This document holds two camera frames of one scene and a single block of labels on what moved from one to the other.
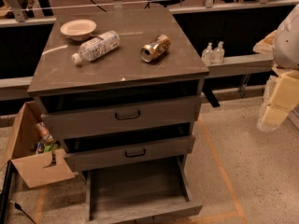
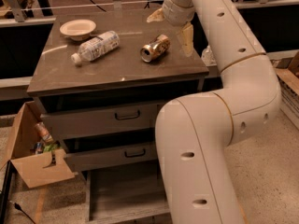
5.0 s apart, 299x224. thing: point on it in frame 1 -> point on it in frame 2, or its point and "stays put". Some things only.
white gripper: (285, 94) -> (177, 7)
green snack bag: (49, 147) stays put
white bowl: (78, 30) stays put
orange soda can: (155, 48) stays put
